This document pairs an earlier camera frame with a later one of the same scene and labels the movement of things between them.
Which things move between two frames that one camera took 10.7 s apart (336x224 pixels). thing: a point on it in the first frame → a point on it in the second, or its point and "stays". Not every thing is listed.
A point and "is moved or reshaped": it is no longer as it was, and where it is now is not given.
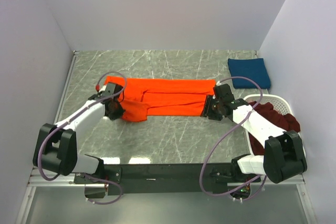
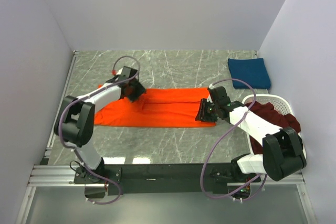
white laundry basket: (279, 104) stays
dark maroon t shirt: (287, 121) stays
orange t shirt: (143, 97) is moved or reshaped
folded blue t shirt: (254, 69) stays
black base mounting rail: (206, 177) stays
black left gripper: (118, 114) → (140, 89)
